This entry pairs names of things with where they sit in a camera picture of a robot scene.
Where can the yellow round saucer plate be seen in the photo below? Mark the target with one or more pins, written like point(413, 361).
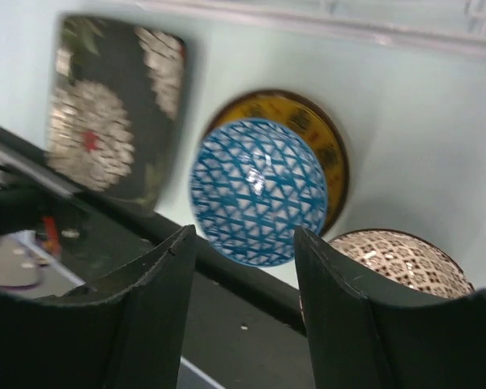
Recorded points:
point(307, 120)

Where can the brown lattice pattern bowl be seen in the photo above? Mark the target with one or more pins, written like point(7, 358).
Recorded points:
point(405, 259)

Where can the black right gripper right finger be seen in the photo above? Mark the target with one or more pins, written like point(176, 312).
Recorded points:
point(366, 331)

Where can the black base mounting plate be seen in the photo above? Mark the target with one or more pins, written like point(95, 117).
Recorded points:
point(242, 328)

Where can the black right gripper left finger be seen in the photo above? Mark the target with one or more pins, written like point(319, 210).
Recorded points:
point(124, 330)

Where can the black floral square plate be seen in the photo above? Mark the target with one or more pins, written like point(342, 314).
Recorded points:
point(114, 108)

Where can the blue triangle pattern bowl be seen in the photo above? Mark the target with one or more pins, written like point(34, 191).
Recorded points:
point(252, 183)

